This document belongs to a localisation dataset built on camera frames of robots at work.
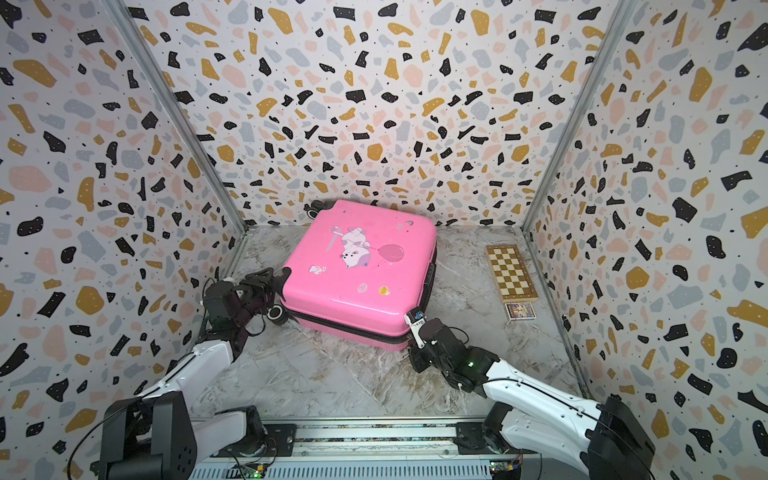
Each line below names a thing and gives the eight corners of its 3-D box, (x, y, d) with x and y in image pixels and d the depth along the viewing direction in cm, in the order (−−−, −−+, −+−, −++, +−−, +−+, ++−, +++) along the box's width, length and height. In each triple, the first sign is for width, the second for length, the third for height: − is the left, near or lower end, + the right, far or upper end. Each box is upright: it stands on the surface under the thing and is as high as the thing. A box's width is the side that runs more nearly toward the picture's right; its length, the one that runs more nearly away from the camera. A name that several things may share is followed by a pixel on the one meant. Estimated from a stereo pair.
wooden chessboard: (498, 304, 103) (501, 298, 100) (485, 250, 119) (488, 244, 116) (535, 304, 103) (539, 299, 100) (517, 250, 119) (520, 244, 116)
